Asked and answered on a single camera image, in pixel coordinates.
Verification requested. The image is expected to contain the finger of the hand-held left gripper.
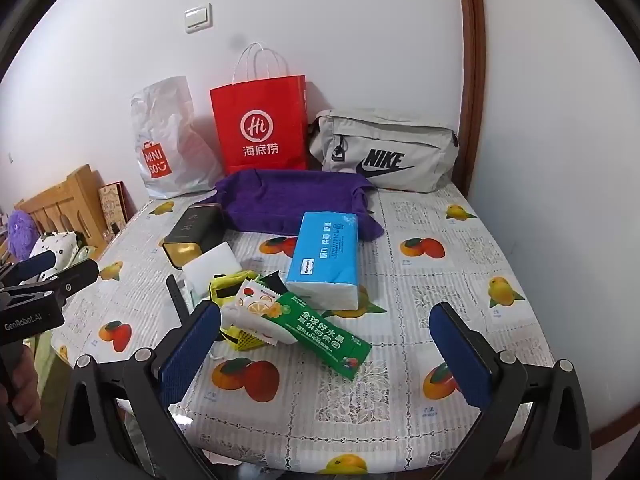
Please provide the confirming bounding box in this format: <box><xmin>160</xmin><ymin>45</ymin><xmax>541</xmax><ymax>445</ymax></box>
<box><xmin>0</xmin><ymin>258</ymin><xmax>100</xmax><ymax>311</ymax></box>
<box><xmin>0</xmin><ymin>251</ymin><xmax>57</xmax><ymax>283</ymax></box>

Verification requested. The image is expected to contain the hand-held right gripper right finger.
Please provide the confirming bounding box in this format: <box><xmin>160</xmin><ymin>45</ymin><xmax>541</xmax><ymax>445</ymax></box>
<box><xmin>429</xmin><ymin>301</ymin><xmax>601</xmax><ymax>480</ymax></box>

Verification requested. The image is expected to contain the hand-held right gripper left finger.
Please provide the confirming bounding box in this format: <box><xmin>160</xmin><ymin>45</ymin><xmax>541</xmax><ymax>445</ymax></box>
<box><xmin>59</xmin><ymin>300</ymin><xmax>223</xmax><ymax>480</ymax></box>

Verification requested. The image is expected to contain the yellow pouch with black straps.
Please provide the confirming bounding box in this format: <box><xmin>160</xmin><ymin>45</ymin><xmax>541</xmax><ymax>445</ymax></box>
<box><xmin>209</xmin><ymin>270</ymin><xmax>281</xmax><ymax>352</ymax></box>

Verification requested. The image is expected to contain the white snack packet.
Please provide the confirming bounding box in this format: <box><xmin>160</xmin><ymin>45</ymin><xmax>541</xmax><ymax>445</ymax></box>
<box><xmin>220</xmin><ymin>280</ymin><xmax>291</xmax><ymax>346</ymax></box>

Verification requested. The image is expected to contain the toothpaste tube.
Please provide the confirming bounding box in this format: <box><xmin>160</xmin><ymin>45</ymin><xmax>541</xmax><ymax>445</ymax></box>
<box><xmin>267</xmin><ymin>292</ymin><xmax>373</xmax><ymax>380</ymax></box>

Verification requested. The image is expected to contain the person's left hand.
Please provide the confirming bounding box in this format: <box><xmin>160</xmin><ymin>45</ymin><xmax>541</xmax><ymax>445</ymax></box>
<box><xmin>9</xmin><ymin>352</ymin><xmax>40</xmax><ymax>413</ymax></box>

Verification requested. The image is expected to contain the white floral cloth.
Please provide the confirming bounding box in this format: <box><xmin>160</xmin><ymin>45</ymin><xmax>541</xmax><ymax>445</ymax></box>
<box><xmin>30</xmin><ymin>231</ymin><xmax>96</xmax><ymax>281</ymax></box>

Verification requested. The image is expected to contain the purple plush toy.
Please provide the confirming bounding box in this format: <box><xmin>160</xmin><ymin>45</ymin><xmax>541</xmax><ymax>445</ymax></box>
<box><xmin>6</xmin><ymin>211</ymin><xmax>38</xmax><ymax>256</ymax></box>

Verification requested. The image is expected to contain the wooden headboard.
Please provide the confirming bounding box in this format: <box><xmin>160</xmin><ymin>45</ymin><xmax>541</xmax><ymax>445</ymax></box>
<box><xmin>14</xmin><ymin>164</ymin><xmax>108</xmax><ymax>256</ymax></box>

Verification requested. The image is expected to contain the brown patterned book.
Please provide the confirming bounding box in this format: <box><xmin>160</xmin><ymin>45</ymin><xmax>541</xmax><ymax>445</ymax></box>
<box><xmin>97</xmin><ymin>182</ymin><xmax>130</xmax><ymax>236</ymax></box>

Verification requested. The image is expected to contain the fruit-printed tablecloth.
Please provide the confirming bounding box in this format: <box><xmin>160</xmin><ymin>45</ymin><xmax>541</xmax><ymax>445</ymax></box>
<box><xmin>50</xmin><ymin>180</ymin><xmax>556</xmax><ymax>476</ymax></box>

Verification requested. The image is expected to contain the black and gold tin box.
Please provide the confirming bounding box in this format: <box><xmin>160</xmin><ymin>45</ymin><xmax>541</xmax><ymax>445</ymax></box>
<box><xmin>162</xmin><ymin>203</ymin><xmax>224</xmax><ymax>268</ymax></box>

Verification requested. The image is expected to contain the blue tissue pack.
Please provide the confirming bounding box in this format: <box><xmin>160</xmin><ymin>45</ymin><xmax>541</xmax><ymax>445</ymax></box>
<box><xmin>285</xmin><ymin>211</ymin><xmax>361</xmax><ymax>311</ymax></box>

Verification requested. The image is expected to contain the white plastic shopping bag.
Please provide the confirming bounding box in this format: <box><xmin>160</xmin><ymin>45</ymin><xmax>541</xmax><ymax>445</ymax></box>
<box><xmin>131</xmin><ymin>76</ymin><xmax>226</xmax><ymax>200</ymax></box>

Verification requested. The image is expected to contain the purple towel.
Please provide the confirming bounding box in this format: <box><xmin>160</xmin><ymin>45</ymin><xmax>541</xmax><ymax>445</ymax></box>
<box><xmin>214</xmin><ymin>170</ymin><xmax>385</xmax><ymax>242</ymax></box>

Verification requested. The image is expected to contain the grey waist bag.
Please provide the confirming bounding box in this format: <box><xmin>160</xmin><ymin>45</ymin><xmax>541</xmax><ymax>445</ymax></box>
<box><xmin>307</xmin><ymin>108</ymin><xmax>459</xmax><ymax>194</ymax></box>

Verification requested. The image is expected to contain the red paper bag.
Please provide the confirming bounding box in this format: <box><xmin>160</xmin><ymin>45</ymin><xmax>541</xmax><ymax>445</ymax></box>
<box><xmin>209</xmin><ymin>42</ymin><xmax>307</xmax><ymax>176</ymax></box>

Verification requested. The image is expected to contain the white wall light switch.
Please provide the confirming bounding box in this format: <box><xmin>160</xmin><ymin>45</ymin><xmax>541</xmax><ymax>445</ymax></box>
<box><xmin>184</xmin><ymin>4</ymin><xmax>213</xmax><ymax>34</ymax></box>

